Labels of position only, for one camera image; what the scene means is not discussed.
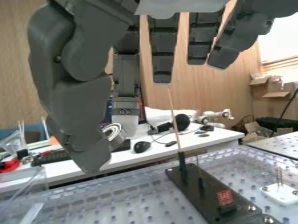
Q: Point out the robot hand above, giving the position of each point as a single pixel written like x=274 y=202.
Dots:
x=74 y=66

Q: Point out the thin stick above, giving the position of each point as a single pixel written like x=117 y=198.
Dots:
x=172 y=116

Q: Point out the black keyboard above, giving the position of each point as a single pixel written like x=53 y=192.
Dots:
x=50 y=157

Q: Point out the black computer mouse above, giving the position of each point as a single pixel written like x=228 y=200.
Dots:
x=141 y=147

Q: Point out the black round object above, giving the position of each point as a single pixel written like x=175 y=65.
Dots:
x=182 y=122

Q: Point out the white desk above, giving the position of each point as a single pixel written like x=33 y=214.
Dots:
x=133 y=161

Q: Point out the red tray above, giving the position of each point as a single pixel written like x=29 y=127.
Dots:
x=7 y=166

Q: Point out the small white jointed device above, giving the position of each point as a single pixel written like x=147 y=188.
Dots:
x=212 y=117

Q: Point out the clear box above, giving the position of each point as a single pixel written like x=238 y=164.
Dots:
x=110 y=200

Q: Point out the cardboard box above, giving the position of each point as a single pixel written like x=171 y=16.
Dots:
x=266 y=87
x=252 y=131

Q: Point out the small red square marker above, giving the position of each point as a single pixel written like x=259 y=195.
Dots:
x=224 y=199

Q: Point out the black plate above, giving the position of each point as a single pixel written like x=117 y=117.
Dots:
x=212 y=213

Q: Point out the small white square plate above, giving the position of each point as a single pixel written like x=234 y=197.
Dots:
x=279 y=195

